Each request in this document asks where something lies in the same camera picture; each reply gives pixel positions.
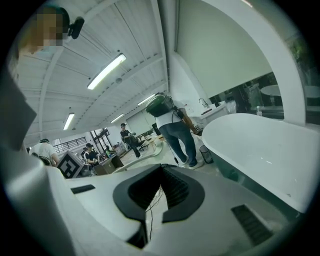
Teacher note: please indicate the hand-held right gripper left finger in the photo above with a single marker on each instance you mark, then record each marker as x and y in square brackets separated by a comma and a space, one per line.
[95, 200]

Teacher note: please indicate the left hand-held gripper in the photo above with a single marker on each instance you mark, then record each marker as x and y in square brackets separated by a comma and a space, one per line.
[70, 166]

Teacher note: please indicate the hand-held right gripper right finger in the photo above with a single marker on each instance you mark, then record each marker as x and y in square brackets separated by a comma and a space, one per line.
[212, 225]

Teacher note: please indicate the white bathtub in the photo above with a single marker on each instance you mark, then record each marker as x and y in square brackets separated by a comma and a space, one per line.
[255, 145]

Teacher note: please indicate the brown desk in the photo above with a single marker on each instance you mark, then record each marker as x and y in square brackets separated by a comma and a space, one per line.
[107, 165]

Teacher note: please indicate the long ceiling light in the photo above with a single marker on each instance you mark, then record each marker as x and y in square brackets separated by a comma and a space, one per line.
[68, 121]
[117, 118]
[106, 71]
[146, 99]

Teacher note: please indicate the black mesh wastebasket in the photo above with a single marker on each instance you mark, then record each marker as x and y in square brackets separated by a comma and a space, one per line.
[206, 154]

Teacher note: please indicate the round smoke detector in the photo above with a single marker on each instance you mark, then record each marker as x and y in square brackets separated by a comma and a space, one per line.
[119, 80]

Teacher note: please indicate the white sink counter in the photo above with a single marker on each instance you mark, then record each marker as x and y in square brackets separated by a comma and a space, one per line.
[213, 113]

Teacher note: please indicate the clear plastic bottle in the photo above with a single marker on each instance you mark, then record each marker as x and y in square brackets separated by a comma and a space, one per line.
[259, 111]

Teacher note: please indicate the chrome faucet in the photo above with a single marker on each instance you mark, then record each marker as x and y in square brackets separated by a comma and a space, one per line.
[203, 102]

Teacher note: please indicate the round white table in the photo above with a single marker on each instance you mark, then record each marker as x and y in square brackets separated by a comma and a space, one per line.
[270, 90]

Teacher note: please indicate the white roller blind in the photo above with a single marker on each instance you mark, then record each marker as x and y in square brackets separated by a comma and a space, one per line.
[220, 50]

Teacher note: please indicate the black head camera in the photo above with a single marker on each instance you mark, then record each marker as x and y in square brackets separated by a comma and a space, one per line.
[76, 27]

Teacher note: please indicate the white arched frame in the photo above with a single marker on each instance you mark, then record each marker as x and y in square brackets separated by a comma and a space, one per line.
[287, 62]

